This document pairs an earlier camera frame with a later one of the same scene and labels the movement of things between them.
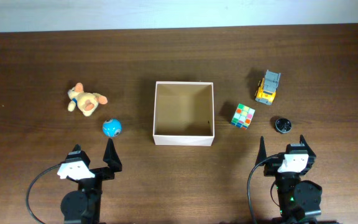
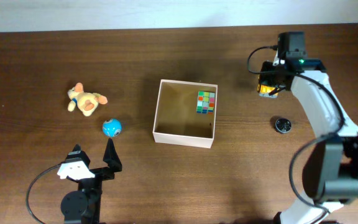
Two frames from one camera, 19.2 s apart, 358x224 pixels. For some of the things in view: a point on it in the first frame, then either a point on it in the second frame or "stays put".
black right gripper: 271,167 -> 266,66
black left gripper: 111,158 stays put
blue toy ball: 112,127 stays put
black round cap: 283,125 stays put
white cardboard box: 184,114 stays put
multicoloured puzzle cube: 242,116 -> 206,102
